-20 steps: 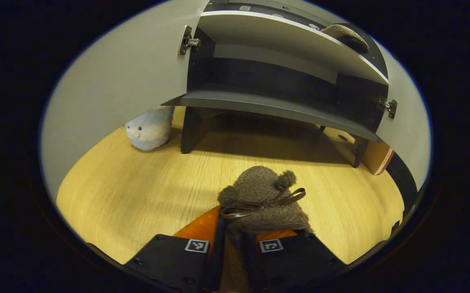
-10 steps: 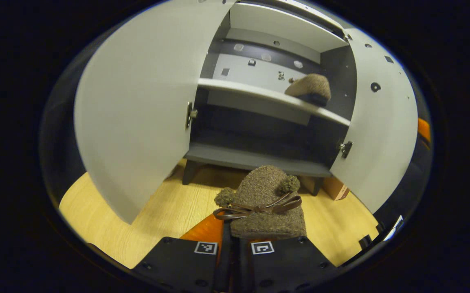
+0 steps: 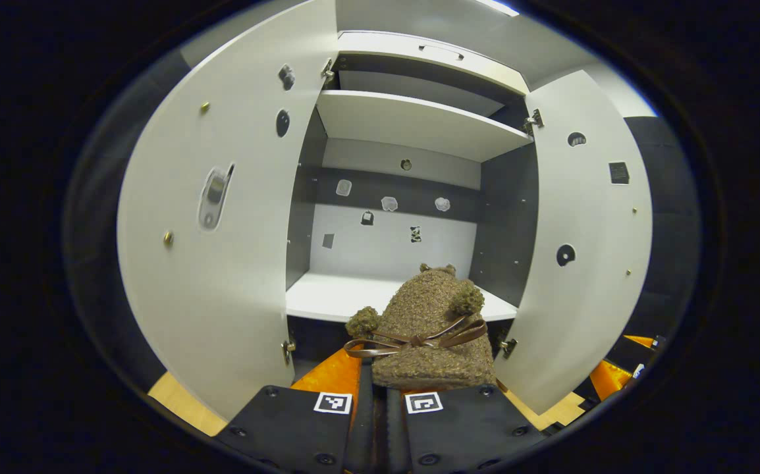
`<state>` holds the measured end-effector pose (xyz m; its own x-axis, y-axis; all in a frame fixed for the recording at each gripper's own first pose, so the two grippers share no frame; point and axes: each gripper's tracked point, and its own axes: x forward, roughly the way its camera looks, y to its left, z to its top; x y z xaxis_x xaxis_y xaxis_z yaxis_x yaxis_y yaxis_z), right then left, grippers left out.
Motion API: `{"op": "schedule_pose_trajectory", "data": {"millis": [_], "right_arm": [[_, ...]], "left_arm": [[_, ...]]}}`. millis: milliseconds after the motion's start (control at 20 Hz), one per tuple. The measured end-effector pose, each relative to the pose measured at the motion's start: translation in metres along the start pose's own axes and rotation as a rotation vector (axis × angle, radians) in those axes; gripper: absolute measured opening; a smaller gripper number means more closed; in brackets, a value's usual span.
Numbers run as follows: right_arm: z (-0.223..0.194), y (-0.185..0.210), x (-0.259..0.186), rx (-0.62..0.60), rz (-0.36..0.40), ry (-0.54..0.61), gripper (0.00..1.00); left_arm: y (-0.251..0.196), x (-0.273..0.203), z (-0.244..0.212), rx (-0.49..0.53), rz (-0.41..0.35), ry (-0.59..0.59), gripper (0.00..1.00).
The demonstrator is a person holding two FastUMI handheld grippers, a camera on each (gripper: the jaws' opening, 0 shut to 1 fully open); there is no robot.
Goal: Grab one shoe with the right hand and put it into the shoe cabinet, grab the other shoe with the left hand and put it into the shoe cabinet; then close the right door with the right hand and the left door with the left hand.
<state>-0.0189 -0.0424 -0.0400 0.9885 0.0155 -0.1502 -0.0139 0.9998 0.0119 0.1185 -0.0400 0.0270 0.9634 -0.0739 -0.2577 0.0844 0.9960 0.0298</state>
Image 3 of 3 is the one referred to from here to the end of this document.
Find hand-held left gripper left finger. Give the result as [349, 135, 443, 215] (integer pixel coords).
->
[214, 347, 376, 474]

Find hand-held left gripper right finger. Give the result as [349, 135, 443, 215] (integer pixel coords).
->
[385, 378, 547, 474]

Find white shoe cabinet door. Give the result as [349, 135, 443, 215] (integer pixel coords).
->
[117, 0, 340, 422]
[495, 69, 654, 415]

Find brown fuzzy shoe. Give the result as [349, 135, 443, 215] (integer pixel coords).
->
[344, 263, 499, 390]

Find black backdrop cloth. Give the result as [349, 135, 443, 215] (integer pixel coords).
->
[67, 53, 703, 389]

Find large ceiling light panel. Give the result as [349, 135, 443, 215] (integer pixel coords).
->
[475, 0, 519, 17]

